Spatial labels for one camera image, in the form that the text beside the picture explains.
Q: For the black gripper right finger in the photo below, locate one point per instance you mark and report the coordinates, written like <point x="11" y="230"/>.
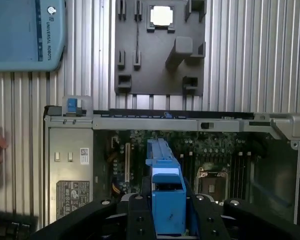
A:
<point x="207" y="220"/>

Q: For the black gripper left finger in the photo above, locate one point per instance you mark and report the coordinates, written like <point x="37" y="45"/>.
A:
<point x="140" y="220"/>

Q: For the CPU socket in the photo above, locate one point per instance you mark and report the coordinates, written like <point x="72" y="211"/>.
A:
<point x="212" y="182"/>

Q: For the white expansion slot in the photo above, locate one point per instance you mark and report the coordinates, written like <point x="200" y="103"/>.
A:
<point x="126" y="162"/>

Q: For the green motherboard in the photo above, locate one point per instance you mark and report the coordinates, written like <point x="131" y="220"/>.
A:
<point x="215" y="150"/>

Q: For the black open PC case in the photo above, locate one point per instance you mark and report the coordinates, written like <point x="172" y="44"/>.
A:
<point x="165" y="123"/>

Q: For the silver power supply unit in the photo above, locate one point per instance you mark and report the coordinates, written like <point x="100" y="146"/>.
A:
<point x="70" y="145"/>

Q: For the black keyboard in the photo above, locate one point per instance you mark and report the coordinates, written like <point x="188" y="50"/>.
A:
<point x="12" y="227"/>

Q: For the blue case release latch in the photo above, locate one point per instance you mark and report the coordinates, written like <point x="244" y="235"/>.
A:
<point x="72" y="105"/>

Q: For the grey parts rack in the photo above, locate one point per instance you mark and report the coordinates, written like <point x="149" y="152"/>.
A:
<point x="155" y="65"/>

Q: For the silver CPU chip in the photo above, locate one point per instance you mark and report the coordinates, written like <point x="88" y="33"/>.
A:
<point x="162" y="15"/>

